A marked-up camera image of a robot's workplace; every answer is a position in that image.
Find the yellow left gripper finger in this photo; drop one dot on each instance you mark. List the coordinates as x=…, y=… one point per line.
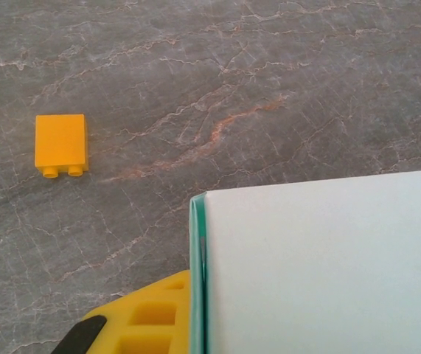
x=151, y=317

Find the light teal paper box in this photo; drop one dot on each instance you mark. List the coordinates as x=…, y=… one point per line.
x=324, y=273

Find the orange toy brick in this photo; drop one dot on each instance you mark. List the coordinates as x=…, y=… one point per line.
x=59, y=140

